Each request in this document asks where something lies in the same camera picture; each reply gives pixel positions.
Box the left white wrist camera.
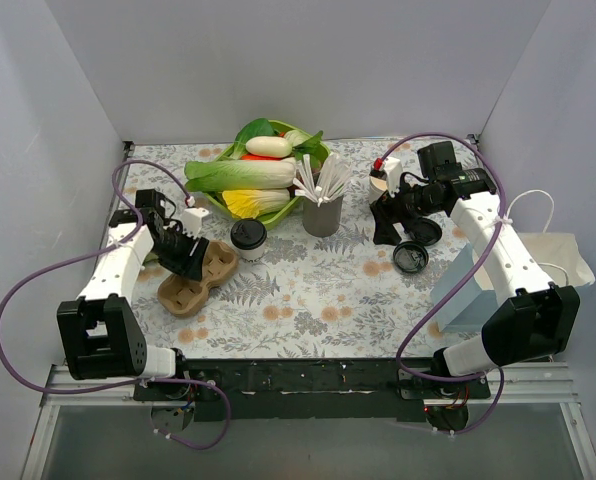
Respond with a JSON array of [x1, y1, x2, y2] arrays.
[[179, 196, 210, 238]]

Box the orange carrot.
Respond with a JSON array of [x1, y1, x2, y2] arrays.
[[240, 154, 284, 161]]

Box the white paper coffee cup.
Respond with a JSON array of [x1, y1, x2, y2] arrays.
[[234, 245, 265, 267]]

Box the white paper bag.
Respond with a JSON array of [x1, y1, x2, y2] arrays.
[[431, 192, 595, 333]]

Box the floral table mat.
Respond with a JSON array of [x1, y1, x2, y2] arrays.
[[132, 138, 466, 358]]

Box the white wrapped straws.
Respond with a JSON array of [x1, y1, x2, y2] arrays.
[[293, 153, 352, 207]]

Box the green plastic basket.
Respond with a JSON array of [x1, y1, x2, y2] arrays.
[[201, 118, 330, 233]]

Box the black coffee lid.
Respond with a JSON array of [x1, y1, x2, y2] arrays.
[[392, 241, 429, 275], [406, 218, 442, 247], [230, 218, 267, 249]]

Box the white radish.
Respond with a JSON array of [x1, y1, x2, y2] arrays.
[[245, 136, 293, 158]]

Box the grey straw holder cup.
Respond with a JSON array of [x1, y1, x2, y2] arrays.
[[302, 196, 344, 238]]

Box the aluminium frame rail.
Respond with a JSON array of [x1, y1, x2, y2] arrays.
[[20, 364, 144, 480]]

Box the stacked white paper cup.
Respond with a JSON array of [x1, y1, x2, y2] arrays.
[[368, 171, 387, 203]]

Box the purple cable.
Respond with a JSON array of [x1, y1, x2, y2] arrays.
[[385, 132, 509, 434], [0, 159, 233, 451]]

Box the long green napa cabbage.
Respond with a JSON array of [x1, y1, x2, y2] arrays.
[[184, 160, 296, 192]]

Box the green bok choy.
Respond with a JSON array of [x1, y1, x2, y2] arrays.
[[228, 118, 275, 159]]

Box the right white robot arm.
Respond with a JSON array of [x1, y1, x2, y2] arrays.
[[370, 135, 580, 398]]

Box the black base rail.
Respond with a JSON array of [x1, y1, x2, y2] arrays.
[[133, 358, 490, 422]]

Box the small bok choy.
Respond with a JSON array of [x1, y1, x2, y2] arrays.
[[283, 129, 323, 162]]

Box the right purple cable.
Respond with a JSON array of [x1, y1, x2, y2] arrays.
[[385, 132, 509, 434]]

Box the yellow napa cabbage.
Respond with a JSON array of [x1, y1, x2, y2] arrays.
[[222, 189, 290, 219]]

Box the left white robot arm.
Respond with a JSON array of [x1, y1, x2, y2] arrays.
[[57, 189, 210, 400]]

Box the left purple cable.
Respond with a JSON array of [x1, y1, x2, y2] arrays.
[[0, 159, 233, 451]]

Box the brown pulp cup carrier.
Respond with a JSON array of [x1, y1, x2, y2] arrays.
[[157, 241, 239, 318]]

